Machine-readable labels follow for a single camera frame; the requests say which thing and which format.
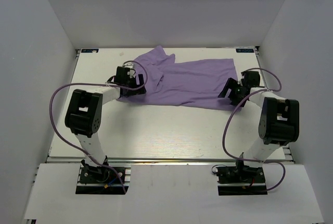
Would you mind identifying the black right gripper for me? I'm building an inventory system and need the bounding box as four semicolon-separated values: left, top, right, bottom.
219;78;248;108

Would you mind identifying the purple t shirt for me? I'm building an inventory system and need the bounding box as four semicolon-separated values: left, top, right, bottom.
119;46;237;111

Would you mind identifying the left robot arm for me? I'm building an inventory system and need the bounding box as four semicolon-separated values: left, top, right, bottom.
65;64;148;182

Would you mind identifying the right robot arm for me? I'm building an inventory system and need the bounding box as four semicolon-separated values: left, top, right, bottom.
219;68;300;182

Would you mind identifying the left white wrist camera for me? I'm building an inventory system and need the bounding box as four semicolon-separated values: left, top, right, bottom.
122;61;136;73

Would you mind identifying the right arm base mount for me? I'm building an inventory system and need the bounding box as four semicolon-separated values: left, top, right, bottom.
211;161;267;196

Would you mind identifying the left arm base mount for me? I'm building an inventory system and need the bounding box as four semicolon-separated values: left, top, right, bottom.
75;160;131;195

